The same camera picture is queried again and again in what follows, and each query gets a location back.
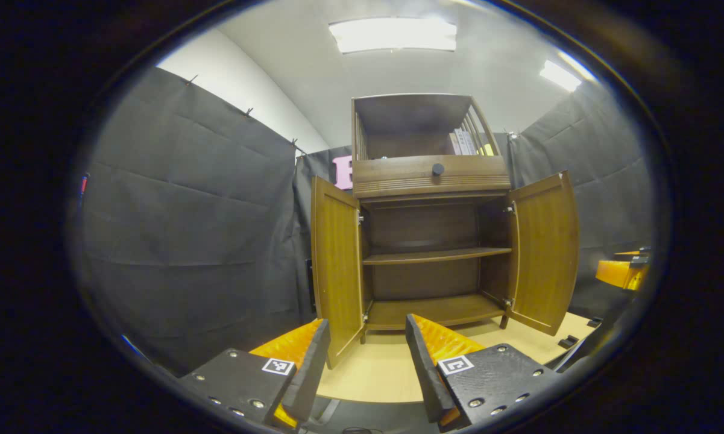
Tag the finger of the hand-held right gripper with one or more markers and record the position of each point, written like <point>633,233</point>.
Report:
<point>618,272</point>
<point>639,253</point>

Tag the large ceiling light panel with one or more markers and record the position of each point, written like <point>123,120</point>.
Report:
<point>392,35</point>

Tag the small black block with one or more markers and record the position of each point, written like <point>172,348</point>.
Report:
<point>594,322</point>
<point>568,341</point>

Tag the black round drawer knob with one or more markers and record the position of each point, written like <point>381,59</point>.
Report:
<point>438,169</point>

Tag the wooden cabinet drawer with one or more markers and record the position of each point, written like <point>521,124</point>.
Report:
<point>398,175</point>

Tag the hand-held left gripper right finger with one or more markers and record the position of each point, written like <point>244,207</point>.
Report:
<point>422,374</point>

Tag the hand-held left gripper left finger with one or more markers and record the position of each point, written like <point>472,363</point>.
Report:
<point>313,374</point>

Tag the thin tan book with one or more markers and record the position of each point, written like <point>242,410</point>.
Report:
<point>454,143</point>

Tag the wooden double-door shoe cabinet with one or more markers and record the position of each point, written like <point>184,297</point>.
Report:
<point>422,229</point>

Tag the small red object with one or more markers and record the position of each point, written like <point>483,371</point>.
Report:
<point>84,184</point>

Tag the wooden shoe cabinet door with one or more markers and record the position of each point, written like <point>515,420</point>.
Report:
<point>545,253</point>
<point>337,271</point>

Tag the small ceiling light panel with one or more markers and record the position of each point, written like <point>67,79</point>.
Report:
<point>560,75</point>

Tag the wooden inner shelf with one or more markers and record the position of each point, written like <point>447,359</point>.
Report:
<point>434,256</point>

